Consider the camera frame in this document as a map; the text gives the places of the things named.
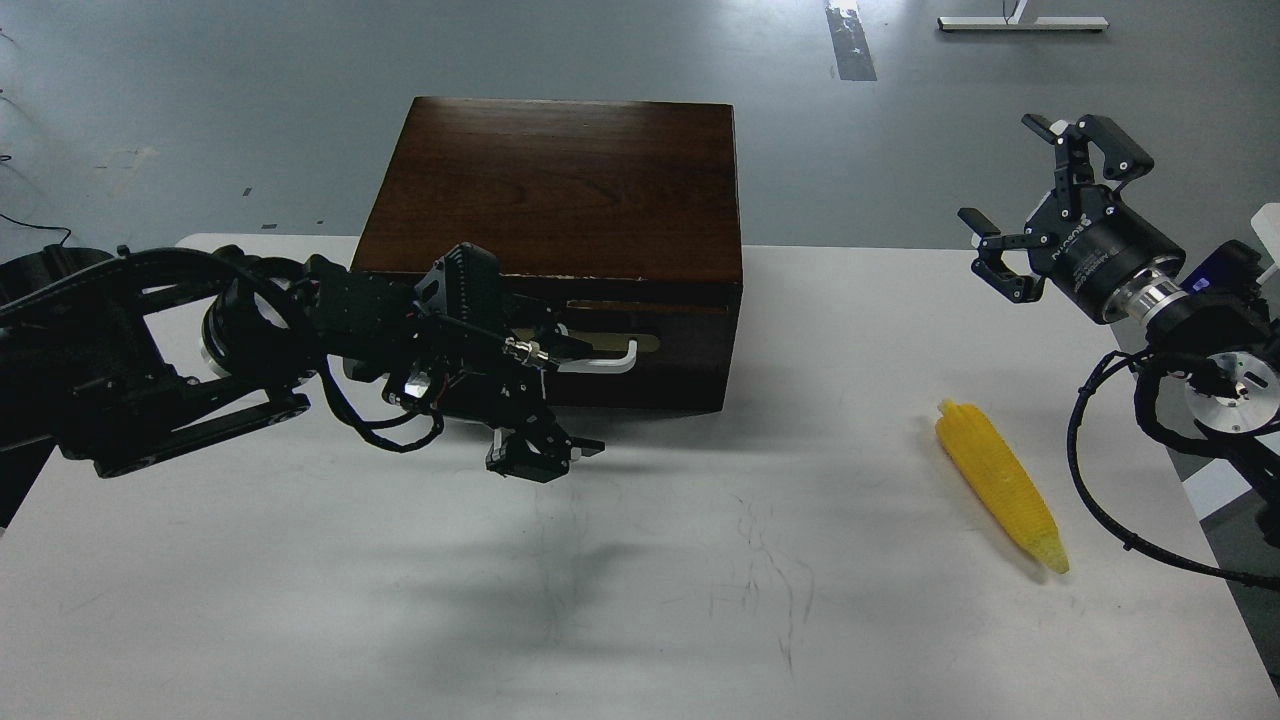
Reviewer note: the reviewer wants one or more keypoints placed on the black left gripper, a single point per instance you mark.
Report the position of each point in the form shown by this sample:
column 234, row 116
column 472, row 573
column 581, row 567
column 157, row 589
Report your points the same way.
column 470, row 350

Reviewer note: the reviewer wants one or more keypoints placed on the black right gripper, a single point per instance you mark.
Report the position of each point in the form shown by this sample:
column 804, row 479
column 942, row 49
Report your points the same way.
column 1105, row 250

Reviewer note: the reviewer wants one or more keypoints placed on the wooden drawer with white handle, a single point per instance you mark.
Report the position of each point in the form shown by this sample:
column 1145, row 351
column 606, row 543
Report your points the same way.
column 675, row 326

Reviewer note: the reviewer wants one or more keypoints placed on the yellow corn cob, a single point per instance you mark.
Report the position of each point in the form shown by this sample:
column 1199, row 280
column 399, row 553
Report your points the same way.
column 996, row 476

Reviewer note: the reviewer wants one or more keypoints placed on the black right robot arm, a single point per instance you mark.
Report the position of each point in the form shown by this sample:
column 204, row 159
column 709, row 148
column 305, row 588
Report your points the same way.
column 1208, row 384

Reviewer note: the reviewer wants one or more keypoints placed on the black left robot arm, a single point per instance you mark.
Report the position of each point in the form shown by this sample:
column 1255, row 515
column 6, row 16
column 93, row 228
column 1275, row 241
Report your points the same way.
column 127, row 360

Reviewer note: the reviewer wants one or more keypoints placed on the dark wooden drawer cabinet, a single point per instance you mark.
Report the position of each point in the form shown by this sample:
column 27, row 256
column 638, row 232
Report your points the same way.
column 631, row 190

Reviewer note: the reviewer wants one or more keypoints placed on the white floor stand base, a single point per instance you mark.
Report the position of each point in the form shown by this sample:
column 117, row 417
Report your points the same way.
column 1022, row 16

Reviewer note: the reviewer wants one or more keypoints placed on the grey floor tape strip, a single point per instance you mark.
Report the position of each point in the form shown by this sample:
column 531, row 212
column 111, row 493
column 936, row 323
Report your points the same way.
column 853, row 60

